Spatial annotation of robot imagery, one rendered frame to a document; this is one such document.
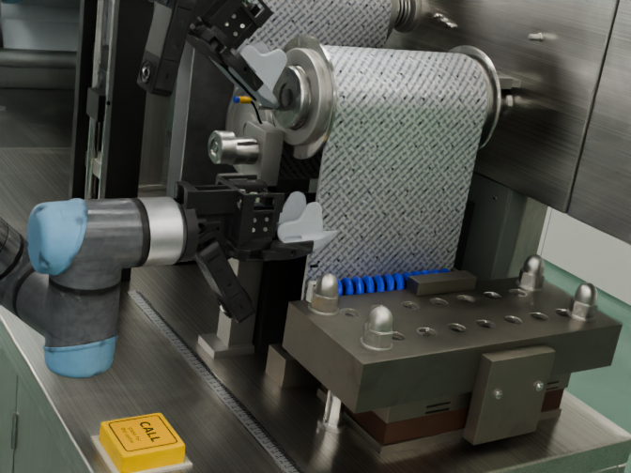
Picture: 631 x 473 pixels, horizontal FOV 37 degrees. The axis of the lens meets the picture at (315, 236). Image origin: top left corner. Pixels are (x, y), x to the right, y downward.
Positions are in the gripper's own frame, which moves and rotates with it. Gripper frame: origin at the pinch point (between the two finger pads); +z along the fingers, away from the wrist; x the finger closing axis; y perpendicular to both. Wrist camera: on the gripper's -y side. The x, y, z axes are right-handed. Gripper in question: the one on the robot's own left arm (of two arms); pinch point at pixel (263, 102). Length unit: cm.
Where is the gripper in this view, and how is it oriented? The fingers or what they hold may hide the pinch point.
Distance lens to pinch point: 114.5
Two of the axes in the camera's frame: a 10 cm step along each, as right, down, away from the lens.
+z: 5.6, 5.5, 6.2
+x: -5.2, -3.5, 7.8
